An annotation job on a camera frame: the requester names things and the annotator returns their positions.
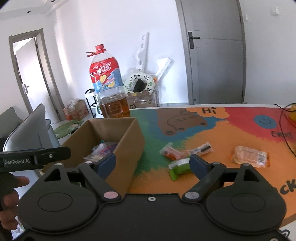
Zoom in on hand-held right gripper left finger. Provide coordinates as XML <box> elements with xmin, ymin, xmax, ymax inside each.
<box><xmin>43</xmin><ymin>153</ymin><xmax>122</xmax><ymax>202</ymax></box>

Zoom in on black metal rack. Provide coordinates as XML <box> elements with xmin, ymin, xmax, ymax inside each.
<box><xmin>85</xmin><ymin>89</ymin><xmax>100</xmax><ymax>119</ymax></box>

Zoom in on orange bread packet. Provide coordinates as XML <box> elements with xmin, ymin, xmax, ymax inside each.
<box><xmin>231</xmin><ymin>145</ymin><xmax>271</xmax><ymax>169</ymax></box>

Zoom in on black cable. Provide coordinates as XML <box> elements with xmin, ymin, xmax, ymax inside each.
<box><xmin>273</xmin><ymin>103</ymin><xmax>296</xmax><ymax>158</ymax></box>

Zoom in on tall white foam piece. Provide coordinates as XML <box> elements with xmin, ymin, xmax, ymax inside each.
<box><xmin>135</xmin><ymin>32</ymin><xmax>150</xmax><ymax>73</ymax></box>

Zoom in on angled white foam piece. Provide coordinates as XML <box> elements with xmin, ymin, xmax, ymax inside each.
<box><xmin>155</xmin><ymin>57</ymin><xmax>173</xmax><ymax>78</ymax></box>

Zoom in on large cooking oil bottle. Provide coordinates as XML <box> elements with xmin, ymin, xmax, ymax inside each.
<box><xmin>86</xmin><ymin>44</ymin><xmax>131</xmax><ymax>119</ymax></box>

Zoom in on snack packets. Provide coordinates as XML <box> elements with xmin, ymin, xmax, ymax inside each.
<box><xmin>83</xmin><ymin>144</ymin><xmax>103</xmax><ymax>163</ymax></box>

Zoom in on green floor rug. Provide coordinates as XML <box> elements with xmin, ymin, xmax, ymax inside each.
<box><xmin>54</xmin><ymin>119</ymin><xmax>85</xmax><ymax>140</ymax></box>

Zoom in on green white snack packet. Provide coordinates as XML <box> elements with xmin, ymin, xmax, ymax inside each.
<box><xmin>168</xmin><ymin>158</ymin><xmax>193</xmax><ymax>181</ymax></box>

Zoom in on person's left hand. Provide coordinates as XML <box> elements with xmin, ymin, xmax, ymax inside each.
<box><xmin>0</xmin><ymin>176</ymin><xmax>30</xmax><ymax>230</ymax></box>

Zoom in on cardboard box with black print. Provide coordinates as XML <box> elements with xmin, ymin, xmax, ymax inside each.
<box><xmin>125</xmin><ymin>90</ymin><xmax>158</xmax><ymax>110</ymax></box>

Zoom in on panda print ring seat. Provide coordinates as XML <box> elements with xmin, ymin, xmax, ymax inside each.
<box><xmin>123</xmin><ymin>72</ymin><xmax>156</xmax><ymax>93</ymax></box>

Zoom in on black white stick packet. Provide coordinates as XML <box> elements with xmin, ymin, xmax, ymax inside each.
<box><xmin>188</xmin><ymin>141</ymin><xmax>212</xmax><ymax>156</ymax></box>

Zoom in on black door handle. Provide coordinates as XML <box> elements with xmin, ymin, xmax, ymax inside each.
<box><xmin>187</xmin><ymin>32</ymin><xmax>201</xmax><ymax>49</ymax></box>

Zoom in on colourful printed table mat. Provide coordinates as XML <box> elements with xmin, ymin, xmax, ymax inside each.
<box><xmin>129</xmin><ymin>103</ymin><xmax>296</xmax><ymax>239</ymax></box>

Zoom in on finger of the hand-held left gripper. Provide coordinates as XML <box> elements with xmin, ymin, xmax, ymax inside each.
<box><xmin>41</xmin><ymin>146</ymin><xmax>72</xmax><ymax>165</ymax></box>

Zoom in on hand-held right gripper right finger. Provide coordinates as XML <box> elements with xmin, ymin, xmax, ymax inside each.
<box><xmin>182</xmin><ymin>153</ymin><xmax>265</xmax><ymax>202</ymax></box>

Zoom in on small red orange snack packet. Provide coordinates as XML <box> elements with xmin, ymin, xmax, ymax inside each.
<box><xmin>159</xmin><ymin>142</ymin><xmax>186</xmax><ymax>161</ymax></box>

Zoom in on brown cardboard box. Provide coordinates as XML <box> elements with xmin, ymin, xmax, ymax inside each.
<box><xmin>43</xmin><ymin>117</ymin><xmax>146</xmax><ymax>195</ymax></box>

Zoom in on grey open interior door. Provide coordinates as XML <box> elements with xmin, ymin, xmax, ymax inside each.
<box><xmin>9</xmin><ymin>28</ymin><xmax>65</xmax><ymax>122</ymax></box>

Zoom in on yellow tape roll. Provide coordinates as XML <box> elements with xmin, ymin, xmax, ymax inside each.
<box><xmin>286</xmin><ymin>105</ymin><xmax>296</xmax><ymax>121</ymax></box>

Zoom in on grey chair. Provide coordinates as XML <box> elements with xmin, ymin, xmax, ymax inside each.
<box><xmin>0</xmin><ymin>103</ymin><xmax>61</xmax><ymax>152</ymax></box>

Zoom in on grey closed door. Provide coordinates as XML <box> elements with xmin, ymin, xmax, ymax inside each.
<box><xmin>175</xmin><ymin>0</ymin><xmax>247</xmax><ymax>105</ymax></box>

